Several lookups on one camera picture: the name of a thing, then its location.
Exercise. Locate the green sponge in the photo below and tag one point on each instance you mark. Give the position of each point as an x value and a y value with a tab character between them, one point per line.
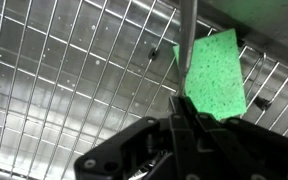
214	73

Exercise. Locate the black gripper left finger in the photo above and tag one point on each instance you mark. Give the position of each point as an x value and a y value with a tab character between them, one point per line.
130	143

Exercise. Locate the silver metal spoon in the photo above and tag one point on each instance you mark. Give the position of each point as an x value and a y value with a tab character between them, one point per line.
187	33

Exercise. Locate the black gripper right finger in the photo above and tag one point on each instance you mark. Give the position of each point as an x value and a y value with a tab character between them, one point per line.
244	150

